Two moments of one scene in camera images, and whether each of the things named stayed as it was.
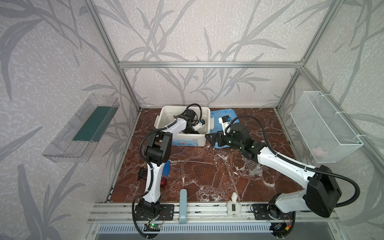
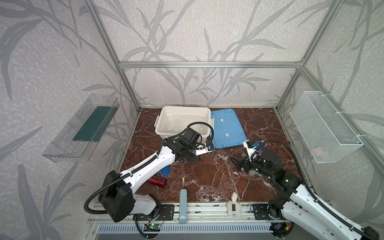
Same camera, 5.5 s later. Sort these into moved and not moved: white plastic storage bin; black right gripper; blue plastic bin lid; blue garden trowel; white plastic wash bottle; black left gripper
Moved: black left gripper; black right gripper
Not moved: white plastic storage bin; blue garden trowel; blue plastic bin lid; white plastic wash bottle
